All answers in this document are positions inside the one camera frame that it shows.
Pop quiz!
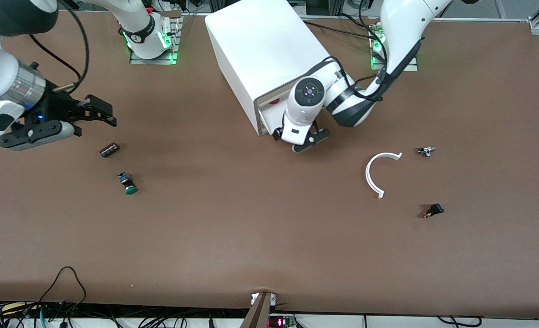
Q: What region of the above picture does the white plastic drawer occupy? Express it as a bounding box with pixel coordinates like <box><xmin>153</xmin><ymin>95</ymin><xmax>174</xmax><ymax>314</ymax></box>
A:
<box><xmin>259</xmin><ymin>107</ymin><xmax>285</xmax><ymax>135</ymax></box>

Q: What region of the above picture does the green round push button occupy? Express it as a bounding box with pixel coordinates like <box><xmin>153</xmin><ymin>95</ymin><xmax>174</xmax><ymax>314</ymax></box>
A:
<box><xmin>117</xmin><ymin>172</ymin><xmax>139</xmax><ymax>195</ymax></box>

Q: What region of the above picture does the small device red display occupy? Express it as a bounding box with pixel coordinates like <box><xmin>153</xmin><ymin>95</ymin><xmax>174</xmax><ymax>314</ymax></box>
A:
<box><xmin>268</xmin><ymin>314</ymin><xmax>297</xmax><ymax>328</ymax></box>

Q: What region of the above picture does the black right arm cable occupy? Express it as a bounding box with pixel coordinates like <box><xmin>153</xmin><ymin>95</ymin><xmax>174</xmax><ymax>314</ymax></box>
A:
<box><xmin>28</xmin><ymin>0</ymin><xmax>90</xmax><ymax>94</ymax></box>

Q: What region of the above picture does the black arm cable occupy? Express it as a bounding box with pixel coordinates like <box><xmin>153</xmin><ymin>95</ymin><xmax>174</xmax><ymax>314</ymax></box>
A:
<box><xmin>28</xmin><ymin>0</ymin><xmax>90</xmax><ymax>94</ymax></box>
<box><xmin>304</xmin><ymin>55</ymin><xmax>427</xmax><ymax>103</ymax></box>

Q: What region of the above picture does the white drawer cabinet grey frame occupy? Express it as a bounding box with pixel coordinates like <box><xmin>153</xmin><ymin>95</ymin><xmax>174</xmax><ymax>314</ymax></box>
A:
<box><xmin>204</xmin><ymin>0</ymin><xmax>343</xmax><ymax>137</ymax></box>

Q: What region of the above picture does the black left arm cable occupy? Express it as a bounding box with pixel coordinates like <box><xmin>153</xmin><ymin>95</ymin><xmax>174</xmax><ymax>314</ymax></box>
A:
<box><xmin>304</xmin><ymin>55</ymin><xmax>427</xmax><ymax>103</ymax></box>

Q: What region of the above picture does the white semicircular plastic bracket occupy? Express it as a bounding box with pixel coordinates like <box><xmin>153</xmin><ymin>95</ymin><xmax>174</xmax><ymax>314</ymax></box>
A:
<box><xmin>365</xmin><ymin>152</ymin><xmax>403</xmax><ymax>199</ymax></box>

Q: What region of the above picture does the black cable on table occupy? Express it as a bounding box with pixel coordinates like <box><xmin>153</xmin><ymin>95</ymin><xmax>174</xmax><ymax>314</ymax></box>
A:
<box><xmin>302</xmin><ymin>13</ymin><xmax>384</xmax><ymax>41</ymax></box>

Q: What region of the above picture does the black looped cable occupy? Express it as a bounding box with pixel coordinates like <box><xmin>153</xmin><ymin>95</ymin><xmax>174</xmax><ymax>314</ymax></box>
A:
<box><xmin>36</xmin><ymin>266</ymin><xmax>88</xmax><ymax>317</ymax></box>

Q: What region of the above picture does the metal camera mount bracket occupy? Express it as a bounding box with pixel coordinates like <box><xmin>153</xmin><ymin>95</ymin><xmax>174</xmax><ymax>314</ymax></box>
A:
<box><xmin>240</xmin><ymin>292</ymin><xmax>277</xmax><ymax>328</ymax></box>

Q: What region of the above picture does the tangled black cable bundle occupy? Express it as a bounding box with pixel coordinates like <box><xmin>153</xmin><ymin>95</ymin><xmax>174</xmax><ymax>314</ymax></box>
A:
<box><xmin>0</xmin><ymin>298</ymin><xmax>252</xmax><ymax>328</ymax></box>

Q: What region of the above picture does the aluminium table edge rail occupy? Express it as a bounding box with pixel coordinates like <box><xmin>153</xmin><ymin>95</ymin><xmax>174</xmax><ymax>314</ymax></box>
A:
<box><xmin>415</xmin><ymin>17</ymin><xmax>532</xmax><ymax>23</ymax></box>

